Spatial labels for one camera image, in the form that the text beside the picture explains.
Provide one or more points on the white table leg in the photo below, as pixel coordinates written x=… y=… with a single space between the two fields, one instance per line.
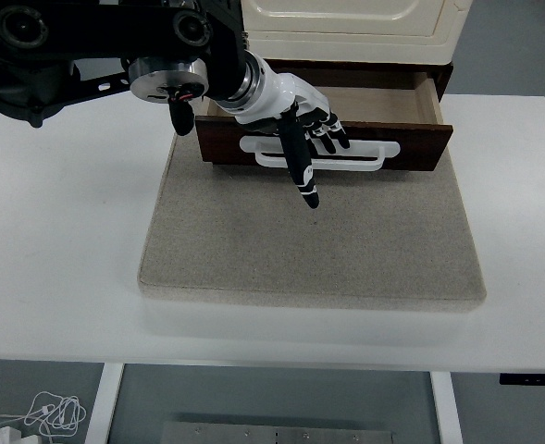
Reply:
x=105 y=402
x=445 y=407

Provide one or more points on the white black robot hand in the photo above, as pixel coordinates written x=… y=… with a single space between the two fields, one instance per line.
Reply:
x=276 y=94

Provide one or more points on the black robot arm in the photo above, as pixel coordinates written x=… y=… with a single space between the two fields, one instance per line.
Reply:
x=91 y=28

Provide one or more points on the black table control panel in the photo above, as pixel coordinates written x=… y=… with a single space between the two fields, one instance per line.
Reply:
x=531 y=379

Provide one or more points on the grey square mat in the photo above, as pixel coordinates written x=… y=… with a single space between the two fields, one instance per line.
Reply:
x=309 y=240

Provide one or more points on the white charger adapter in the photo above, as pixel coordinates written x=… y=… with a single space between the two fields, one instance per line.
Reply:
x=6 y=435

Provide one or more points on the dark brown wooden drawer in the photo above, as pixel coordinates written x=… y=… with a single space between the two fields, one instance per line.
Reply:
x=383 y=104

